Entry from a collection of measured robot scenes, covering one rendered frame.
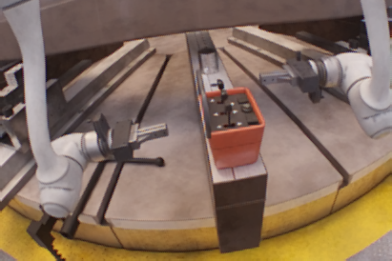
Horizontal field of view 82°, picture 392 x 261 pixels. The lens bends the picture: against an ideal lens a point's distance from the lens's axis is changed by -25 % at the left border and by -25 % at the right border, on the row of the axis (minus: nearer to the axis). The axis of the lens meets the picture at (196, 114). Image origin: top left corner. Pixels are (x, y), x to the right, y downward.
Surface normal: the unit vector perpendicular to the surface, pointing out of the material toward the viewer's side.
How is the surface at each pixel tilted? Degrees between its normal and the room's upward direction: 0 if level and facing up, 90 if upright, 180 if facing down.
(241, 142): 97
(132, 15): 90
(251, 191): 90
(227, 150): 97
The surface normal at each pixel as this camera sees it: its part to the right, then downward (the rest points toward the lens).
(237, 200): 0.08, 0.52
